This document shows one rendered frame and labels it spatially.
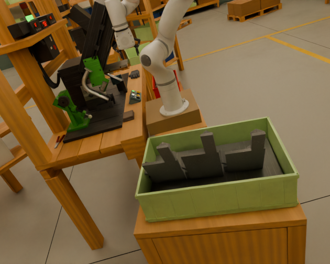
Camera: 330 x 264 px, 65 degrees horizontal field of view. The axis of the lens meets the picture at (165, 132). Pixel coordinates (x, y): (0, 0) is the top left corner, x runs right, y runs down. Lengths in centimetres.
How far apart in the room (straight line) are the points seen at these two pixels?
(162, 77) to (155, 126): 30
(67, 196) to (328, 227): 174
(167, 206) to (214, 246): 27
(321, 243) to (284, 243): 83
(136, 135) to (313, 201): 139
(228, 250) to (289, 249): 24
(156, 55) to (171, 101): 30
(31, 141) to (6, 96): 29
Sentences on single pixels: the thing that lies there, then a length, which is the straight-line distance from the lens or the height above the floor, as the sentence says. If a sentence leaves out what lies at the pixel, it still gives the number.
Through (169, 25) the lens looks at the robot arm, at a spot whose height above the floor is 144.
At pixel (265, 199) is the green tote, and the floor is 85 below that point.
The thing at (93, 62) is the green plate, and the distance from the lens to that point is 208.
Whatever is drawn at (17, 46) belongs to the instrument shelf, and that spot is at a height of 152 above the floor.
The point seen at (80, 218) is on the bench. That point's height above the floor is 37.
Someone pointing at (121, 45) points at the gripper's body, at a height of 137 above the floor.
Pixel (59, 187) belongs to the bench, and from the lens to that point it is 186.
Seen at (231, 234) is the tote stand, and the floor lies 73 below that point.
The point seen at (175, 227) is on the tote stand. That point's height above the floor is 79.
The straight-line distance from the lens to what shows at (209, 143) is 97.
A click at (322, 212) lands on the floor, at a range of 219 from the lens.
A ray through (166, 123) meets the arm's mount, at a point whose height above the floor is 91.
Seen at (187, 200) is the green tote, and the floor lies 90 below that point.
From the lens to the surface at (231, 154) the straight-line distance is 104.
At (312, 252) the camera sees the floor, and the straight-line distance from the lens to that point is 200.
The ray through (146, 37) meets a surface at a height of 78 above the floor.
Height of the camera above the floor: 167
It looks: 31 degrees down
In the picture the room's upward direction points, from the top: 17 degrees counter-clockwise
